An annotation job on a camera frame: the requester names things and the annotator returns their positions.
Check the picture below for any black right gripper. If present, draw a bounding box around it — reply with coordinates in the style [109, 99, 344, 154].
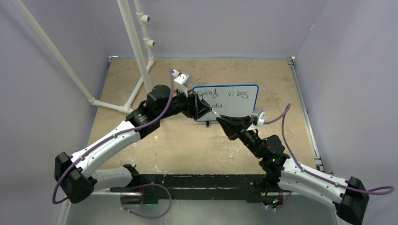
[217, 115, 264, 159]

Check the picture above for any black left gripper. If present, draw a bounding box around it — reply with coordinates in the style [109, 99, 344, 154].
[157, 84, 210, 120]

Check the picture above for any white marker pen black cap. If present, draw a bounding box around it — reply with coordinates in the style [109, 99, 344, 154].
[211, 109, 221, 118]

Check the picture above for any blue framed whiteboard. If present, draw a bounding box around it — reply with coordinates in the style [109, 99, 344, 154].
[192, 84, 259, 117]

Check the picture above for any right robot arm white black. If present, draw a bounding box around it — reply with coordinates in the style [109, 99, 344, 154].
[216, 115, 369, 225]

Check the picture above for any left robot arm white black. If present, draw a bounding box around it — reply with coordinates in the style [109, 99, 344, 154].
[52, 85, 212, 204]

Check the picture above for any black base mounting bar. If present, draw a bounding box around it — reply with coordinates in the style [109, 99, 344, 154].
[110, 165, 289, 208]

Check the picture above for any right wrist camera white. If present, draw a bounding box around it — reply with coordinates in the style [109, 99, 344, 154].
[246, 109, 266, 131]

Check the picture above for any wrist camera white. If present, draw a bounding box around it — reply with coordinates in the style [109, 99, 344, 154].
[246, 109, 266, 131]
[171, 69, 194, 96]

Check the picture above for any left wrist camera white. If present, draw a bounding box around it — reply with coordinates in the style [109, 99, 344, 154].
[171, 69, 194, 96]

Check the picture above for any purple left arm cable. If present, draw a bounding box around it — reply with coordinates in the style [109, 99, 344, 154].
[51, 68, 176, 205]

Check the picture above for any white PVC pipe frame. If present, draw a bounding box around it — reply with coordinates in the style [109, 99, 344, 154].
[11, 0, 158, 115]

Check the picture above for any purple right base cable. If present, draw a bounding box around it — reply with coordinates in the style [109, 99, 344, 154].
[265, 189, 294, 212]

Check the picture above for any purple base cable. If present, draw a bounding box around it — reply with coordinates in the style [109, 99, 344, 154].
[265, 189, 294, 212]
[120, 182, 172, 219]

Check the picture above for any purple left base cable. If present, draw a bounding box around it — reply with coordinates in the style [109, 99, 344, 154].
[120, 182, 172, 219]

